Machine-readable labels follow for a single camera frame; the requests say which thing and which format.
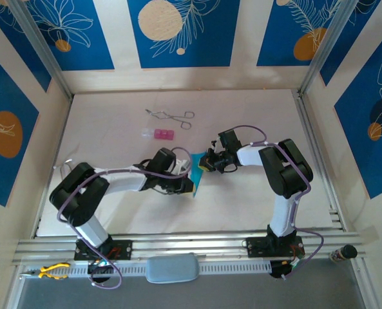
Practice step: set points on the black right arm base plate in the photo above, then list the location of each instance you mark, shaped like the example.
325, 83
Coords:
258, 247

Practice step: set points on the pink and clear pill box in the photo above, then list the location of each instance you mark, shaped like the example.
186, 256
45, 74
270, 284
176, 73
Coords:
163, 134

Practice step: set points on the grey zipped pouch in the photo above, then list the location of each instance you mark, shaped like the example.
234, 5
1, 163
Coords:
173, 268

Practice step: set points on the small bottle with black cap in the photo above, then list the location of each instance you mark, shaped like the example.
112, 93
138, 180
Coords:
343, 253

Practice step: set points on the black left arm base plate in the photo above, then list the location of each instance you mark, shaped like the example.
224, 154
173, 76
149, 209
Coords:
123, 249

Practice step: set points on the aluminium rail frame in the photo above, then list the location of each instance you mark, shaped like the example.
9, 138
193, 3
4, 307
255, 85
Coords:
177, 241

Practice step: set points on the blue paper sheet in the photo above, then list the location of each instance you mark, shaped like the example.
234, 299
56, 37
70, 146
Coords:
196, 175

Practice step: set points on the black left wiring connector block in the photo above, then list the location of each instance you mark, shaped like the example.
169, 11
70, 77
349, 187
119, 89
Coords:
100, 269

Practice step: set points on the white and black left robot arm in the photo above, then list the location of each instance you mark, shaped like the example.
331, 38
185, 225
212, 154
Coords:
91, 231

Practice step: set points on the black wiring connector block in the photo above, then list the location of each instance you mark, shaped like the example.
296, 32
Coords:
100, 269
276, 268

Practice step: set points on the blue stethoscope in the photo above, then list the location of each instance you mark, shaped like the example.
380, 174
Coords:
69, 161

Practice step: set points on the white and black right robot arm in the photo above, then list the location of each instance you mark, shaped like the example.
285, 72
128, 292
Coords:
282, 215

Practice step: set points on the aluminium table side rail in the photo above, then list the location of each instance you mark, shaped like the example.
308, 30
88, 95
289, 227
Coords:
315, 145

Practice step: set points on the black right wiring connector block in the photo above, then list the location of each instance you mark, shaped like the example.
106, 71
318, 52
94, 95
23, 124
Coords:
276, 268

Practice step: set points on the aluminium frame post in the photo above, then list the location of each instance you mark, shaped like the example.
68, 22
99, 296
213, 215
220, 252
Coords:
329, 48
44, 48

